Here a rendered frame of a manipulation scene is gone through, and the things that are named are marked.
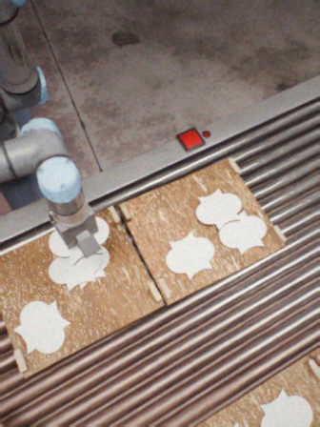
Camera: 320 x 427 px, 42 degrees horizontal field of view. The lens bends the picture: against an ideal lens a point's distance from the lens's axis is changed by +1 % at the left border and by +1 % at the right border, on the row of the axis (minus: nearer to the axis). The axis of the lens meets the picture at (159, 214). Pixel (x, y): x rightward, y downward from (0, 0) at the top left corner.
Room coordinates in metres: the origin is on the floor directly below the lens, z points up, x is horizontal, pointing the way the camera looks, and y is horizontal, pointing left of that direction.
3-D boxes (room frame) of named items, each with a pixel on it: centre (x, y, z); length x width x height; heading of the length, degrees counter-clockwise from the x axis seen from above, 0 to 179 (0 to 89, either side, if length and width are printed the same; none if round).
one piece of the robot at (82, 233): (0.36, 0.18, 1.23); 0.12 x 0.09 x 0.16; 40
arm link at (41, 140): (0.46, 0.26, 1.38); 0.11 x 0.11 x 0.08; 29
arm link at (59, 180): (0.38, 0.20, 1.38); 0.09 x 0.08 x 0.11; 29
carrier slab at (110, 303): (0.31, 0.23, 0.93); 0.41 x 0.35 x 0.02; 123
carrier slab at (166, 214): (0.53, -0.13, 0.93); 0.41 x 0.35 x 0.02; 122
